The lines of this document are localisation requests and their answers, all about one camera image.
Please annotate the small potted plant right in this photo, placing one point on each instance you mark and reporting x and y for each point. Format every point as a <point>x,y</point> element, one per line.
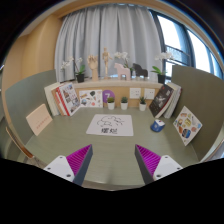
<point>142,104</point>

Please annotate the white orchid pot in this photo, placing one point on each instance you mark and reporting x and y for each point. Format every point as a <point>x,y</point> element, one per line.
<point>79,70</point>
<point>160,72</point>

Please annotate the white wall socket right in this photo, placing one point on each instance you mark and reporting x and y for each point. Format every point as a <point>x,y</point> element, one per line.
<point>149,93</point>

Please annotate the white wall socket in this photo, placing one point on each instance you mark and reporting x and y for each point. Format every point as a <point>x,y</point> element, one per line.
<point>135,93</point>
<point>149,93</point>

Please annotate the pink horse figure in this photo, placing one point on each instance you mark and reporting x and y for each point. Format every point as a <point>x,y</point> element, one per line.
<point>122,71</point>

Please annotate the black book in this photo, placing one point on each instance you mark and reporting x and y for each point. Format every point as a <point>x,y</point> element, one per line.
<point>161,101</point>

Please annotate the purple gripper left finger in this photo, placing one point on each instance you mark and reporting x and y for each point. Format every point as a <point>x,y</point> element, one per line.
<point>72,167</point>

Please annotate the small potted plant middle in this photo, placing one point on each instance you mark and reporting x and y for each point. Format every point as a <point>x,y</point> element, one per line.
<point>124,103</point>

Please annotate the grey curtain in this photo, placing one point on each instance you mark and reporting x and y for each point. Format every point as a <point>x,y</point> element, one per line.
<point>111,27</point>

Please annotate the white books behind black book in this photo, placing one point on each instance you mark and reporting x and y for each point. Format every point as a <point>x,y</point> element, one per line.
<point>176,95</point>

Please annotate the white paper mat with drawing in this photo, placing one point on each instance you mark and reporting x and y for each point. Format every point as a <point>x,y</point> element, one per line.
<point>111,125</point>

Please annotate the red and white magazine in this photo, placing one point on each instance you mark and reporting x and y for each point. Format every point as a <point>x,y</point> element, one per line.
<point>69,98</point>

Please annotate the black horse figure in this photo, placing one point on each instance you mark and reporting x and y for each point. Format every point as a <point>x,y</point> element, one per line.
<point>140,71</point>

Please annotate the colourful sticker board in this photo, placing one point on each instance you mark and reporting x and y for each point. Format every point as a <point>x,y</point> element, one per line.
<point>187,125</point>

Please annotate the pink card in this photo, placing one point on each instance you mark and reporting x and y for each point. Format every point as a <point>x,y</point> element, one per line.
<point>39,119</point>

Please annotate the wooden hand model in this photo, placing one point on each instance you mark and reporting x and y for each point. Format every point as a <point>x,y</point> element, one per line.
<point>93,65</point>

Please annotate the small potted plant left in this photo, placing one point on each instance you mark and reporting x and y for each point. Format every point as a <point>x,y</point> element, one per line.
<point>111,103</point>

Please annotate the white orchid right pot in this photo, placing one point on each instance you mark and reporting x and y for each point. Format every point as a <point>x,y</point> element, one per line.
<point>160,72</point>

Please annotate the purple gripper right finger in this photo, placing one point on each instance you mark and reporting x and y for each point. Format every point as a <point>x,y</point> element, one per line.
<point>152,166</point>

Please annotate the white orchid middle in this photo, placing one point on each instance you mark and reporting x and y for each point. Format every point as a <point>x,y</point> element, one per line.
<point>124,56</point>

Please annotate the wooden shelf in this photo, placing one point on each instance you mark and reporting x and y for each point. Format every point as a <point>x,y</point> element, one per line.
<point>121,88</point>

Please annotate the picture card with objects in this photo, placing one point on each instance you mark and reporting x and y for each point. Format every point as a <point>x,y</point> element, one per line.
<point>91,98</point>

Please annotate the small potted plant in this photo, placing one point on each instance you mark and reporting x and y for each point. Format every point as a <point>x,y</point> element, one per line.
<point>142,104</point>
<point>111,103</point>
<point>124,103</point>

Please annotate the white wall socket left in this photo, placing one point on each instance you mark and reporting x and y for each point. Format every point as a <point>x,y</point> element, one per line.
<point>135,93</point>

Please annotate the wooden mannequin figure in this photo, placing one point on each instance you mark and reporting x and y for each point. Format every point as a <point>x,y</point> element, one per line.
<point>106,58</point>

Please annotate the purple round number sign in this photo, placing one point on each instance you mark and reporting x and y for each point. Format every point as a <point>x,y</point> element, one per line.
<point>108,96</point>

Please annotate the white orchid left pot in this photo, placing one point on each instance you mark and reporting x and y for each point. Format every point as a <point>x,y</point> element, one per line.
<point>79,70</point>

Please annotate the white books stack left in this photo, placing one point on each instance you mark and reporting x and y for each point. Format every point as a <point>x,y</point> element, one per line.
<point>50,98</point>

